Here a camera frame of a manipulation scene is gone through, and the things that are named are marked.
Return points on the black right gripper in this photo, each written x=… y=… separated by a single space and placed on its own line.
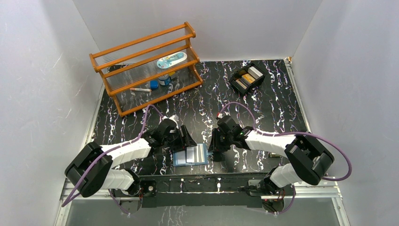
x=215 y=145

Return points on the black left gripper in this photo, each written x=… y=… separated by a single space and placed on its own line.
x=181 y=140

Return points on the blue card holder wallet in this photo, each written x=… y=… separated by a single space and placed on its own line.
x=179 y=158

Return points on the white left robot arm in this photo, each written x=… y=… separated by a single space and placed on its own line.
x=93 y=168

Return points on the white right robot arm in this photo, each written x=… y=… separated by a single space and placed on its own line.
x=308 y=159

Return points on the black card tray box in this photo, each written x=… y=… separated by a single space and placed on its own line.
x=246 y=78

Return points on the white red small box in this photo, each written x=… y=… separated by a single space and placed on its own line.
x=271 y=155

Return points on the white orange marker pen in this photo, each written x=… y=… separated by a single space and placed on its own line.
x=140 y=89

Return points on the blue small box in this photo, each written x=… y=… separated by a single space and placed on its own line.
x=154 y=85

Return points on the small blue lidded jar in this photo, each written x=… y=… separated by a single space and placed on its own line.
x=164 y=80

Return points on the orange wooden shelf rack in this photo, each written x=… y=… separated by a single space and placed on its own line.
x=133 y=65

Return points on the white blue packaged item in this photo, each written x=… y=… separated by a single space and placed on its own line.
x=171 y=60

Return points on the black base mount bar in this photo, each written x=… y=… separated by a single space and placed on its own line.
x=228 y=189

